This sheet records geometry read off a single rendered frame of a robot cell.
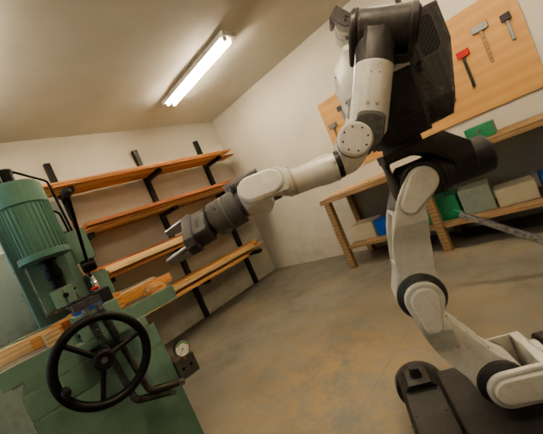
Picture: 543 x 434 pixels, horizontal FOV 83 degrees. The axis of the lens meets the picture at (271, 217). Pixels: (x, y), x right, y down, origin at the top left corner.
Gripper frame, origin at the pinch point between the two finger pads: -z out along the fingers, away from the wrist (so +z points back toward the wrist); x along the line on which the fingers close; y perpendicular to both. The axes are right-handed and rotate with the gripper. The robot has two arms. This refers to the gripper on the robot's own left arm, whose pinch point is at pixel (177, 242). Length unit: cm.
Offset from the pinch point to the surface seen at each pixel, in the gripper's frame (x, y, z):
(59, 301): 29, -18, -65
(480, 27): 185, -104, 247
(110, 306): 17, -22, -43
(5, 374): 4, -14, -73
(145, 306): 24, -38, -41
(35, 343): 20, -22, -76
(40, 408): -4, -27, -72
